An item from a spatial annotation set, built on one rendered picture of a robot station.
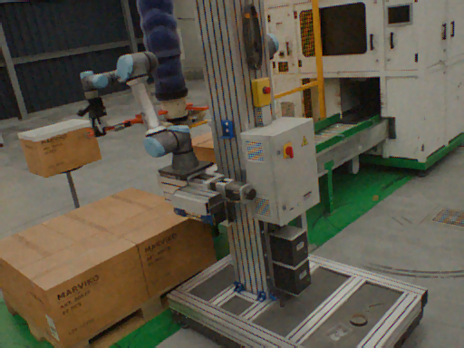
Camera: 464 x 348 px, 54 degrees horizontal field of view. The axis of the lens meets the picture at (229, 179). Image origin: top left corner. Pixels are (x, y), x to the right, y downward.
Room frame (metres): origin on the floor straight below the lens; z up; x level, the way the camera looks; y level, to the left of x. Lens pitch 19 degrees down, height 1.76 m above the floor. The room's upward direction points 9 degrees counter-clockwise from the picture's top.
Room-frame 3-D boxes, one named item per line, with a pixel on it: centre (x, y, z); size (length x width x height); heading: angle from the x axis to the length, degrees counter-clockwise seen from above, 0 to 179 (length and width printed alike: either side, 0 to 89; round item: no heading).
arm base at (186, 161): (2.41, 0.23, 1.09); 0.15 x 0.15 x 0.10
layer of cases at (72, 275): (2.92, 0.96, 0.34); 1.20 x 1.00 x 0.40; 132
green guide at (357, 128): (3.98, -1.04, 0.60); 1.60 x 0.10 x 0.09; 132
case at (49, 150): (4.44, 1.61, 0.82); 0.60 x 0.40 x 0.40; 132
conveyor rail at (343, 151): (3.70, -0.82, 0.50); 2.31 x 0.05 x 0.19; 132
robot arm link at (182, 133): (2.41, 0.24, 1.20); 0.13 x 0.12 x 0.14; 134
